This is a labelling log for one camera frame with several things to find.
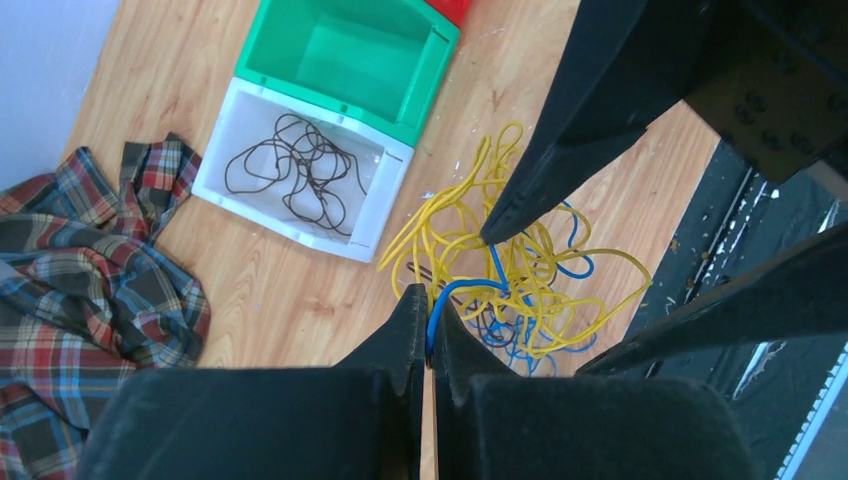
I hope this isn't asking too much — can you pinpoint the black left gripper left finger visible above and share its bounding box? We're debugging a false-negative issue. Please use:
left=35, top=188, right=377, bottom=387
left=77, top=284, right=428, bottom=479

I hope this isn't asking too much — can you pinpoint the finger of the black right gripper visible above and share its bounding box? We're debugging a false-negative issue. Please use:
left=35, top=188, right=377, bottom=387
left=577, top=224, right=847, bottom=375

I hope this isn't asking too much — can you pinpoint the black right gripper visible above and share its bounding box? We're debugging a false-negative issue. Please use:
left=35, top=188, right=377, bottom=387
left=480, top=0, right=847, bottom=245

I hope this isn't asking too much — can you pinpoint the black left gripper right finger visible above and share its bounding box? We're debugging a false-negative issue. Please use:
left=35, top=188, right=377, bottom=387
left=427, top=304, right=755, bottom=479

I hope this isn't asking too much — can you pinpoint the blue cable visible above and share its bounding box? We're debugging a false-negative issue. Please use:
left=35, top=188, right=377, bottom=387
left=423, top=198, right=598, bottom=376

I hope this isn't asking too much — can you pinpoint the yellow cable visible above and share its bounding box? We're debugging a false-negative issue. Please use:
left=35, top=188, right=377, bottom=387
left=377, top=121, right=654, bottom=359

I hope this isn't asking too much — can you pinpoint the red plastic bin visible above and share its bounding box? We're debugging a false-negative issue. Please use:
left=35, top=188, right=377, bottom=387
left=426, top=0, right=472, bottom=28

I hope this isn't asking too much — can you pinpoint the green plastic bin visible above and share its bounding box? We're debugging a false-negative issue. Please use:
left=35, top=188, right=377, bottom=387
left=234, top=0, right=460, bottom=147

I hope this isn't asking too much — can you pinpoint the white plastic bin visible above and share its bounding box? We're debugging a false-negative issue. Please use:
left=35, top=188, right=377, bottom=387
left=192, top=77, right=414, bottom=263

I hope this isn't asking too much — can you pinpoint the plaid flannel cloth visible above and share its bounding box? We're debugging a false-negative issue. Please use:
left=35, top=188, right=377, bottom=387
left=1, top=134, right=211, bottom=479

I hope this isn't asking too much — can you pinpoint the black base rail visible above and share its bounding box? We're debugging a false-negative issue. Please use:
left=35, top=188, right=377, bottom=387
left=620, top=143, right=847, bottom=479

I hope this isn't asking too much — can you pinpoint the brown cable in bin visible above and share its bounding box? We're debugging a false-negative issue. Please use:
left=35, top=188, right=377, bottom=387
left=223, top=112, right=369, bottom=238

